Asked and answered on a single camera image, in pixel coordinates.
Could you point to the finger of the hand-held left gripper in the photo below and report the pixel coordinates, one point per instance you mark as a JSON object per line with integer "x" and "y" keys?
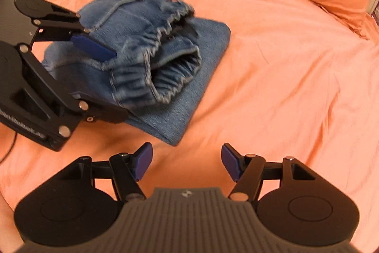
{"x": 100, "y": 116}
{"x": 91, "y": 47}

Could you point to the blue denim pants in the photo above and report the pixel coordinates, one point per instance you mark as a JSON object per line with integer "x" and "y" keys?
{"x": 183, "y": 87}

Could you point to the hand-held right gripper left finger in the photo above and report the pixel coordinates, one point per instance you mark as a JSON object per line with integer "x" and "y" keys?
{"x": 143, "y": 161}

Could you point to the orange bed sheet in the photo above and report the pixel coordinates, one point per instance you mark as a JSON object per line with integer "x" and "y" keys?
{"x": 281, "y": 93}

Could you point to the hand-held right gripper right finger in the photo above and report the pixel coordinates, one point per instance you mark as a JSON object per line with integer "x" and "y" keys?
{"x": 231, "y": 162}

